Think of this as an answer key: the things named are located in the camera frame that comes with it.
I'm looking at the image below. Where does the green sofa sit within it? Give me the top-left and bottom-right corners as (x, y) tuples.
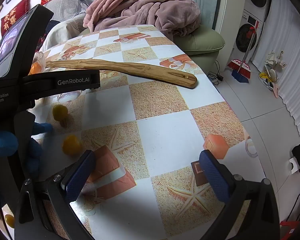
(81, 24), (226, 68)

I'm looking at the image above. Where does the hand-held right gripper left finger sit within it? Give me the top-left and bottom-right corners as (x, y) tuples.
(14, 150), (97, 240)

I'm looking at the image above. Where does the checkered printed tablecloth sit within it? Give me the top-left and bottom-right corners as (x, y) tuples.
(27, 24), (265, 240)

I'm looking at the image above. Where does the red plastic stool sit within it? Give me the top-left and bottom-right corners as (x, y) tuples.
(277, 220), (300, 240)

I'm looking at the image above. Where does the long wooden stick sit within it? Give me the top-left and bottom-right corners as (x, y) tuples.
(45, 59), (198, 89)

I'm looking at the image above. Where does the white curtain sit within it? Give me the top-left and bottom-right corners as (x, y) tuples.
(250, 0), (300, 143)

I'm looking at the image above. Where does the white sofa cover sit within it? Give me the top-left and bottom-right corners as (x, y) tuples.
(41, 19), (84, 53)

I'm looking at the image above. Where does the grey striped cloth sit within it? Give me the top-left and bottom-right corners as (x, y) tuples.
(44, 0), (90, 23)

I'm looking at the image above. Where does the red broom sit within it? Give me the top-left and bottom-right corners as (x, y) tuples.
(227, 21), (260, 79)

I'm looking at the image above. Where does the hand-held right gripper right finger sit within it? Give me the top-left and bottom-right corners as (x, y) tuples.
(199, 149), (288, 240)

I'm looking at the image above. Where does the yellow cherry tomato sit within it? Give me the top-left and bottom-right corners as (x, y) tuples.
(62, 135), (82, 157)
(52, 104), (68, 120)
(4, 214), (15, 229)

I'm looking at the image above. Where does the red long wall hanging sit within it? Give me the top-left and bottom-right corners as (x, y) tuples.
(0, 0), (31, 36)

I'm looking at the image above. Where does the pink fleece blanket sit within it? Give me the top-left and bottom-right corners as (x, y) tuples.
(83, 0), (202, 42)

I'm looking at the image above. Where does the power strip with cables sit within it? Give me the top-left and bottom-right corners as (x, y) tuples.
(207, 60), (224, 87)

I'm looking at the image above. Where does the small orange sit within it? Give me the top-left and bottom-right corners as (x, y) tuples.
(29, 62), (44, 75)

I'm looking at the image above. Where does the blue dustpan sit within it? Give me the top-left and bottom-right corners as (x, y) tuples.
(231, 69), (249, 83)

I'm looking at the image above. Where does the person's left hand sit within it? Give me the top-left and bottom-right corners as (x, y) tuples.
(0, 122), (53, 213)

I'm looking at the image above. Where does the clear glass bowl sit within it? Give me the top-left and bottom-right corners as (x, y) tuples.
(27, 51), (46, 75)

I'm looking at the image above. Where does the white canvas shoe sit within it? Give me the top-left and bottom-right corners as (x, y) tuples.
(264, 51), (288, 68)

